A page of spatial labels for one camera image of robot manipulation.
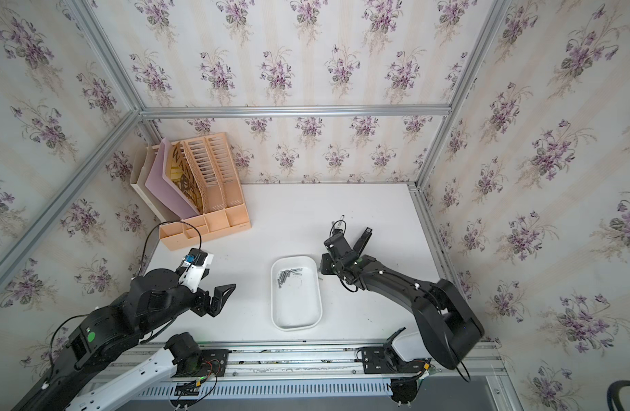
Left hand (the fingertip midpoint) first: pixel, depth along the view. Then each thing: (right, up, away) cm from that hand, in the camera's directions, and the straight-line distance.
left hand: (225, 282), depth 64 cm
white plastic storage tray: (+16, -10, +24) cm, 30 cm away
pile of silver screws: (+12, -5, +26) cm, 29 cm away
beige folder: (-32, +18, +25) cm, 45 cm away
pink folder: (-28, +26, +19) cm, 43 cm away
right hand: (+27, 0, +24) cm, 36 cm away
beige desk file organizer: (-27, +35, +47) cm, 65 cm away
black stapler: (+41, +5, +34) cm, 53 cm away
